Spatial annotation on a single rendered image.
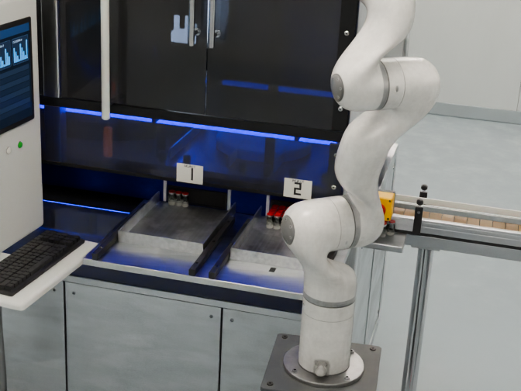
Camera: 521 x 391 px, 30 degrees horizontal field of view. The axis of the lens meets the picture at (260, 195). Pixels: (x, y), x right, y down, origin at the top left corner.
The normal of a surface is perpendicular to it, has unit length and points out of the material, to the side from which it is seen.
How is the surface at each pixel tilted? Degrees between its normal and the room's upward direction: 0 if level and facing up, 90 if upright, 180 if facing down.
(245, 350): 90
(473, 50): 90
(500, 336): 0
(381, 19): 75
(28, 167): 90
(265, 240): 0
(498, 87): 90
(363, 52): 47
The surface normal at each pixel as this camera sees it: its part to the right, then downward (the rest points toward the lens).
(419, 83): 0.44, 0.12
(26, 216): 0.94, 0.17
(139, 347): -0.25, 0.34
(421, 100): 0.39, 0.66
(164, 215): 0.05, -0.93
